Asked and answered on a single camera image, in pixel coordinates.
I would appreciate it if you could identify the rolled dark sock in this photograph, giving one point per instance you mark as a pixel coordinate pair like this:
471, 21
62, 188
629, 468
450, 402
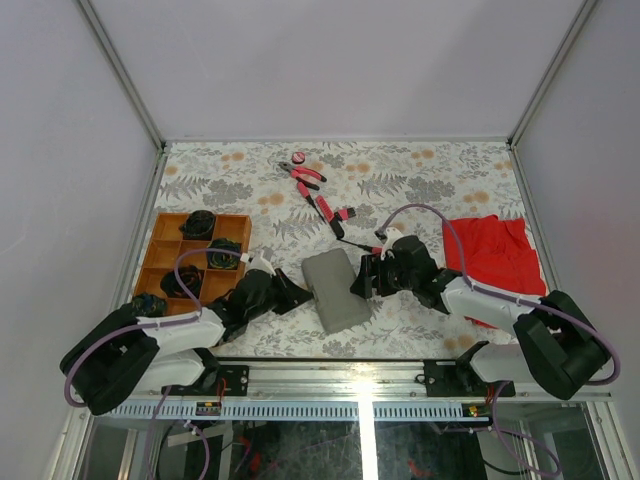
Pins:
223, 254
183, 283
198, 226

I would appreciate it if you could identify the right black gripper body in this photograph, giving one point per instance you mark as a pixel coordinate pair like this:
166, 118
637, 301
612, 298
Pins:
391, 279

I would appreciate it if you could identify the pink black utility knife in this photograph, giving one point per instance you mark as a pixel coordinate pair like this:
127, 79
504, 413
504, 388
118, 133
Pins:
330, 217

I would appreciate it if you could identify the rolled dark sock lower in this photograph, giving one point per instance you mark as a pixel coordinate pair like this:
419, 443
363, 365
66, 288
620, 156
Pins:
183, 283

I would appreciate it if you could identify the pink black pliers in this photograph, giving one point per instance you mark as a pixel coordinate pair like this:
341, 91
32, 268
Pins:
305, 176

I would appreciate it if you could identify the orange wooden divided tray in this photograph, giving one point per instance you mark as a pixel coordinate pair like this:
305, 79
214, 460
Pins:
167, 249

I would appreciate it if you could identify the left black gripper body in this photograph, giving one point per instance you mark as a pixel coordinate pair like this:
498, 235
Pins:
259, 311

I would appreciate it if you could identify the pink black long screwdriver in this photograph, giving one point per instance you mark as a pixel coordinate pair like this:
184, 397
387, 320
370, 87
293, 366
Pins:
369, 249

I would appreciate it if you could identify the red cloth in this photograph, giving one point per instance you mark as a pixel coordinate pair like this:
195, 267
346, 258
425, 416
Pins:
494, 252

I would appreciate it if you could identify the aluminium front rail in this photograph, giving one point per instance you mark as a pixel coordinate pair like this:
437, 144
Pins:
334, 390

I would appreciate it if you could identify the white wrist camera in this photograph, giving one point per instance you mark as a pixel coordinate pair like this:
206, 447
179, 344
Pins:
388, 236
257, 262

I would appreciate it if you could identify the rolled dark sock middle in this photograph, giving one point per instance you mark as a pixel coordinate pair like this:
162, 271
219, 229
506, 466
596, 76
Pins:
223, 254

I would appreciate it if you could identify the pink black bit holder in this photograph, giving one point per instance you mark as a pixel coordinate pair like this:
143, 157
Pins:
345, 214

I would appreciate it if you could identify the rolled dark sock outside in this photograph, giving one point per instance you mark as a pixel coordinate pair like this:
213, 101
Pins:
148, 305

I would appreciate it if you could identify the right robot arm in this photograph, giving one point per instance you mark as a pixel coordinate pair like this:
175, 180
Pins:
557, 347

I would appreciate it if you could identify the pink black screwdriver short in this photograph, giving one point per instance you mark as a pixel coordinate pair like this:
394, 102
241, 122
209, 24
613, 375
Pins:
304, 192

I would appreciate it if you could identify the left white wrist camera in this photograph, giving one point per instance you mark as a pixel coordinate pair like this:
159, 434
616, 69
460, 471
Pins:
257, 262

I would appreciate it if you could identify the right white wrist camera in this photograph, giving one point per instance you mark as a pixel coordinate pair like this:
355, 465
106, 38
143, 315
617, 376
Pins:
388, 236

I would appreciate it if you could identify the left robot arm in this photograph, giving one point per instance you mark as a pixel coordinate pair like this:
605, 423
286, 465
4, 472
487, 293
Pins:
126, 354

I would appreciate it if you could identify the small red tape measure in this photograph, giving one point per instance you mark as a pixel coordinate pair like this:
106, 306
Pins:
298, 158

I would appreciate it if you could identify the rolled dark sock top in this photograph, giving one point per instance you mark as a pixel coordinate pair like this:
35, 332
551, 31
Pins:
198, 226

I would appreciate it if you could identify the grey plastic tool case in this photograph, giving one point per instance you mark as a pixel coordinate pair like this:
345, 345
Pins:
329, 276

